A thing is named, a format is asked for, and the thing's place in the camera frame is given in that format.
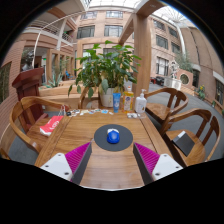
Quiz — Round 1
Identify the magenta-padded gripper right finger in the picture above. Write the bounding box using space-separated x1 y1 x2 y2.
132 142 184 186

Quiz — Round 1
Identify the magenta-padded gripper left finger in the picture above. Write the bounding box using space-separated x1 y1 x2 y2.
39 141 93 186

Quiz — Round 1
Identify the white pump bottle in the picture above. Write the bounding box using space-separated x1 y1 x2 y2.
134 88 148 114

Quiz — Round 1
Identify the blue tube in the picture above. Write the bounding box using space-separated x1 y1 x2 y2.
112 92 122 114

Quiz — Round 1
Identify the dark red wooden pedestal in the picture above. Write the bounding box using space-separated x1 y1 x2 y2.
12 67 46 133

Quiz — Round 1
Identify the blue and white computer mouse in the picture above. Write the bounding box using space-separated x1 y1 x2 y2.
106 128 121 145

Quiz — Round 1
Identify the dark bust statue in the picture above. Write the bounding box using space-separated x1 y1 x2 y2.
21 49 35 72

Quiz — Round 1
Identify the round dark grey mouse pad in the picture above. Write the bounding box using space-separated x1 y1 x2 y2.
93 124 134 152

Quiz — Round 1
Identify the white statue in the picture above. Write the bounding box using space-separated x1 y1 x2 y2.
169 60 183 89

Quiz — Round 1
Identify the red and white paper bag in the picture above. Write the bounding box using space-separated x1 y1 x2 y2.
39 105 66 137

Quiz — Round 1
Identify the green plant in white pot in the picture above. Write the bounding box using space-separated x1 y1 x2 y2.
68 40 143 108

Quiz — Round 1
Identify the black notebook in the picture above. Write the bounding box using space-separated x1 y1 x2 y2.
171 130 196 157

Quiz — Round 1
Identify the green agave plant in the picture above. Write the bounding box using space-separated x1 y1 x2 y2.
46 72 65 89

